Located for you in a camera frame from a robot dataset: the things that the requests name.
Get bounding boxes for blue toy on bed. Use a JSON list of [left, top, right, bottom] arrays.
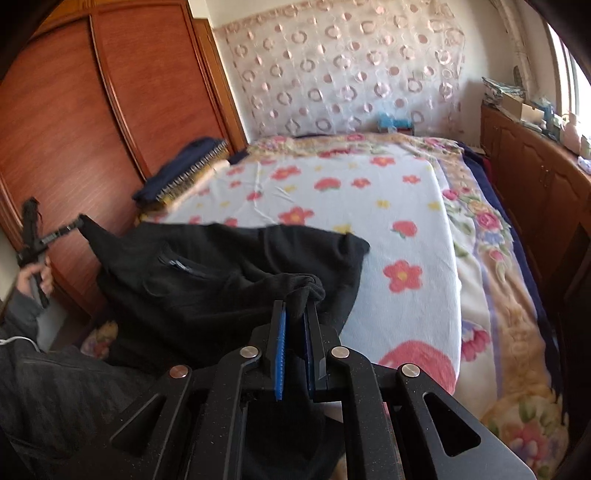
[[377, 112, 415, 135]]

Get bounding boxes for brown wooden wardrobe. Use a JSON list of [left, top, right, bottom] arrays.
[[0, 0, 249, 319]]

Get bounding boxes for circle patterned lace curtain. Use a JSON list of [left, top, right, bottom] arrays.
[[214, 1, 465, 140]]

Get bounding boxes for person's left hand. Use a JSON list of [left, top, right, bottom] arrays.
[[16, 257, 53, 299]]

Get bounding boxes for black printed t-shirt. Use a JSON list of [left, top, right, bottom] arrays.
[[80, 219, 370, 377]]

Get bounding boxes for cardboard box on cabinet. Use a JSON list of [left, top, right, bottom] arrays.
[[500, 93, 544, 125]]

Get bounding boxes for stack of papers on cabinet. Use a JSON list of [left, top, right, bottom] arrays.
[[482, 77, 526, 105]]

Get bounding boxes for person's dark grey sleeve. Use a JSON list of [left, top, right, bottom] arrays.
[[1, 291, 154, 479]]

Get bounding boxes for long wooden side cabinet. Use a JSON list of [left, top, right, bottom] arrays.
[[481, 104, 590, 314]]

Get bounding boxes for folded navy blue clothes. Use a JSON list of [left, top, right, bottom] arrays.
[[132, 137, 229, 206]]

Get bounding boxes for floral bed blanket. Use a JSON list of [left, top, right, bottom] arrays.
[[129, 134, 568, 479]]

